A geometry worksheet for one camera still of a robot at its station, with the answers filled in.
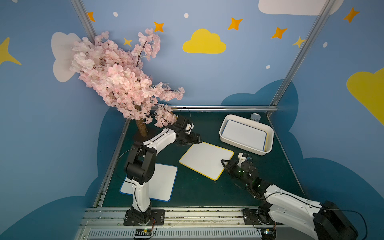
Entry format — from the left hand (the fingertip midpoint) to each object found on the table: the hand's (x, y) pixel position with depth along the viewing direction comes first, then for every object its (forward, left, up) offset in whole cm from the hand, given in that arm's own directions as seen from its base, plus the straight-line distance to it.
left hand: (196, 139), depth 93 cm
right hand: (-14, -15, +3) cm, 21 cm away
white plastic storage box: (+20, -42, -5) cm, 47 cm away
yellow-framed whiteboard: (-7, -7, -12) cm, 16 cm away
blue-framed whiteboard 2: (-26, +20, -8) cm, 33 cm away
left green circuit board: (-48, +26, -12) cm, 56 cm away
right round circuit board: (-47, -37, -13) cm, 61 cm away
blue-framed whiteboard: (+12, -36, -9) cm, 39 cm away
